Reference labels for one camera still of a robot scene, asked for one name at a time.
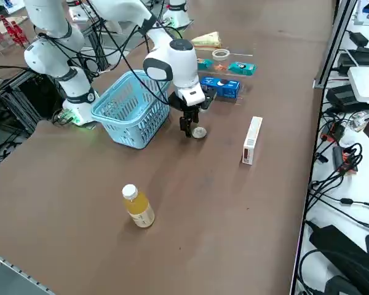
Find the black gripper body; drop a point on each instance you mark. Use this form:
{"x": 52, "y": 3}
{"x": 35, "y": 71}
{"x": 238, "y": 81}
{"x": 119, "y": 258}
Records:
{"x": 176, "y": 103}

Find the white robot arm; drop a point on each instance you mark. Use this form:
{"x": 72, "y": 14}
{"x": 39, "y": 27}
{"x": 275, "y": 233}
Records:
{"x": 181, "y": 64}
{"x": 181, "y": 18}

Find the blue Oreo cookie box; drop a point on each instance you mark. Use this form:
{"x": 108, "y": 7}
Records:
{"x": 227, "y": 87}

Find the glass cookie jar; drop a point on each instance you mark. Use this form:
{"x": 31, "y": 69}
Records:
{"x": 220, "y": 63}

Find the clear acrylic display shelf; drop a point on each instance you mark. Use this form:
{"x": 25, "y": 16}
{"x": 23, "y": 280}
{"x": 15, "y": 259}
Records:
{"x": 247, "y": 84}

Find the teal snack packet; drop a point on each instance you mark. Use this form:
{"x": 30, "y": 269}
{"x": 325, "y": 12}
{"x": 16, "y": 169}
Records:
{"x": 242, "y": 68}
{"x": 206, "y": 64}

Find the white carton box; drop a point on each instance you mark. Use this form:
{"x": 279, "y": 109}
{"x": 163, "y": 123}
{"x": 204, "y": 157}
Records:
{"x": 252, "y": 138}

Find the light blue plastic basket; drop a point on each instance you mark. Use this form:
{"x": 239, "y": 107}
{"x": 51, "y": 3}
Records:
{"x": 110, "y": 120}

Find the triangular packed sandwich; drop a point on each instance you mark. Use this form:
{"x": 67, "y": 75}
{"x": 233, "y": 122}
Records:
{"x": 207, "y": 40}

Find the orange juice bottle white cap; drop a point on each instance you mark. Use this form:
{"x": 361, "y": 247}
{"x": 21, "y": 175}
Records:
{"x": 140, "y": 212}

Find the large black power adapter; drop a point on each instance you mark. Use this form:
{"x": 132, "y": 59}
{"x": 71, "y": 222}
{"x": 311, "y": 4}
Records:
{"x": 341, "y": 98}

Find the white flat plastic box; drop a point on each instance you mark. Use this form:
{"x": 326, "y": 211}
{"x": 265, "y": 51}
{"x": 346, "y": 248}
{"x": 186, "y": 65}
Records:
{"x": 364, "y": 83}

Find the black power strip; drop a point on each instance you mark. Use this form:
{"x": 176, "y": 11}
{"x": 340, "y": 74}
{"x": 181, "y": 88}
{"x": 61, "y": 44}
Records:
{"x": 363, "y": 60}

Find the small black power adapter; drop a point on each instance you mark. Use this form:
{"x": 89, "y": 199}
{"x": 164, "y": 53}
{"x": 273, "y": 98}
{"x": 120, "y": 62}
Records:
{"x": 359, "y": 38}

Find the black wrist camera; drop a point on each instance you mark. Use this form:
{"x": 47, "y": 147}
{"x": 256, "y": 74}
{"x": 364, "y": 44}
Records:
{"x": 209, "y": 99}

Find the silver post foot bracket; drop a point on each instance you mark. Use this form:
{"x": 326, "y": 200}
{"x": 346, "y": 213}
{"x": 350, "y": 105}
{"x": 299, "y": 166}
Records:
{"x": 317, "y": 84}

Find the aluminium frame post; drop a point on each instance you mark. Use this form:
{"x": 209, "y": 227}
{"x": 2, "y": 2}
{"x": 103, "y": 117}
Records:
{"x": 334, "y": 43}

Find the silver metal rail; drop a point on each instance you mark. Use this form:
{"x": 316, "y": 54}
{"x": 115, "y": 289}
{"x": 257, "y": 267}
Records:
{"x": 6, "y": 276}

